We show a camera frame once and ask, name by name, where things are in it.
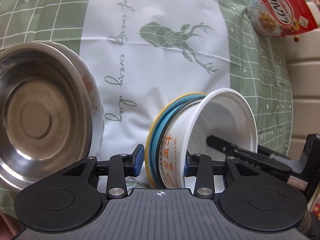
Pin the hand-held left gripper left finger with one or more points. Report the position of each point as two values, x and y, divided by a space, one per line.
138 160

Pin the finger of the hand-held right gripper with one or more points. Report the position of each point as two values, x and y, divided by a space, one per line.
271 154
220 145

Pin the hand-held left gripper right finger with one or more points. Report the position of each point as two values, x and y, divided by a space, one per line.
186 167

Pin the white yellow-rimmed bowl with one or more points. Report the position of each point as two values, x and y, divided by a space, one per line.
150 135

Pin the blue ceramic bowl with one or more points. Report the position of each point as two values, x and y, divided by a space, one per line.
160 140

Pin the white paper bowl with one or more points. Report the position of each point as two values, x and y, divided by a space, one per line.
225 115

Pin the floral white plate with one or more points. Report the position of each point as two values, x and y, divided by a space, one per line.
93 92

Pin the stainless steel bowl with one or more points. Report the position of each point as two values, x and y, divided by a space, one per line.
42 115

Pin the beige padded headboard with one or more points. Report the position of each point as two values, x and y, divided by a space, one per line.
307 85

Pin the green checked bedsheet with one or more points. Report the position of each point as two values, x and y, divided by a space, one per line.
160 42

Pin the red cereal bag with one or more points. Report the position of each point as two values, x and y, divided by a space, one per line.
277 7

